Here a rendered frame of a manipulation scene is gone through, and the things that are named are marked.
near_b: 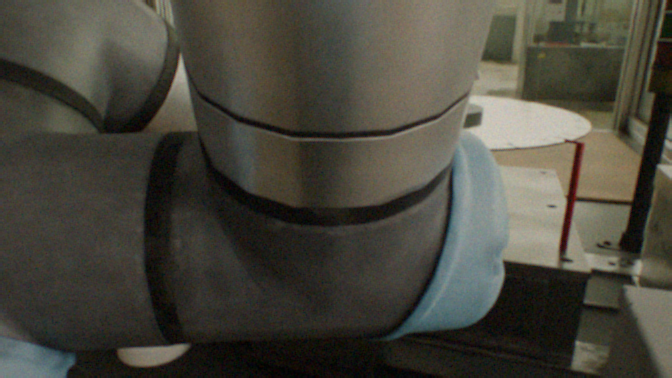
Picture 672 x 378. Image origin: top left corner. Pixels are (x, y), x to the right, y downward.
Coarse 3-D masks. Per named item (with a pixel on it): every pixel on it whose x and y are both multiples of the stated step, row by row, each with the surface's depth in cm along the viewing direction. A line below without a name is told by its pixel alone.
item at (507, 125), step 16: (480, 96) 70; (496, 112) 58; (512, 112) 58; (528, 112) 58; (544, 112) 58; (560, 112) 58; (464, 128) 49; (480, 128) 49; (496, 128) 49; (512, 128) 49; (528, 128) 49; (544, 128) 49; (560, 128) 49; (576, 128) 49; (496, 144) 43; (512, 144) 43; (528, 144) 43; (544, 144) 43; (560, 144) 44
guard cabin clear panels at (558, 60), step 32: (512, 0) 145; (544, 0) 143; (576, 0) 140; (608, 0) 138; (512, 32) 148; (544, 32) 145; (576, 32) 143; (608, 32) 140; (480, 64) 154; (512, 64) 151; (544, 64) 148; (576, 64) 145; (608, 64) 143; (512, 96) 154; (544, 96) 151; (576, 96) 148; (608, 96) 145; (640, 96) 139; (608, 128) 148
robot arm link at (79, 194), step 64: (0, 64) 16; (0, 128) 15; (64, 128) 17; (0, 192) 14; (64, 192) 14; (128, 192) 14; (0, 256) 13; (64, 256) 14; (128, 256) 14; (0, 320) 14; (64, 320) 14; (128, 320) 14
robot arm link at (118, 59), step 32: (0, 0) 17; (32, 0) 18; (64, 0) 19; (96, 0) 20; (128, 0) 22; (0, 32) 17; (32, 32) 17; (64, 32) 18; (96, 32) 20; (128, 32) 21; (160, 32) 23; (32, 64) 17; (64, 64) 18; (96, 64) 20; (128, 64) 21; (160, 64) 22; (96, 96) 19; (128, 96) 22; (160, 96) 23; (128, 128) 23
